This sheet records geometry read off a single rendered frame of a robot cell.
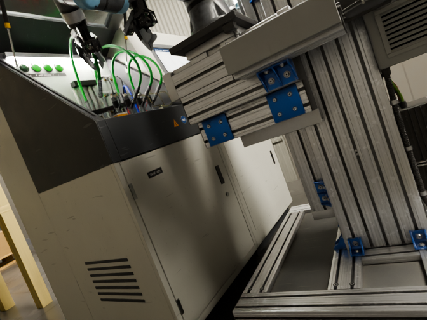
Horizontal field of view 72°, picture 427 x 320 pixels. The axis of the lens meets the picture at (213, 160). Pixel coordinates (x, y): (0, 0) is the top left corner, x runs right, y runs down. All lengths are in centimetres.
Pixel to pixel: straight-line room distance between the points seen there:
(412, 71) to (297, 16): 240
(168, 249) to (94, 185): 37
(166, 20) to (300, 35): 305
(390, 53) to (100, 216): 111
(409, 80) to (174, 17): 239
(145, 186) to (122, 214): 13
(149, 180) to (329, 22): 81
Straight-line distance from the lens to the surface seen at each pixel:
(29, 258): 270
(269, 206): 195
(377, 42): 95
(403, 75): 304
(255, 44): 72
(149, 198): 115
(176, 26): 359
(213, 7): 93
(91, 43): 130
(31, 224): 176
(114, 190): 113
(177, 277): 123
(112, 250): 129
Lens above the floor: 76
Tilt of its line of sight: 5 degrees down
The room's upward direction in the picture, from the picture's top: 21 degrees counter-clockwise
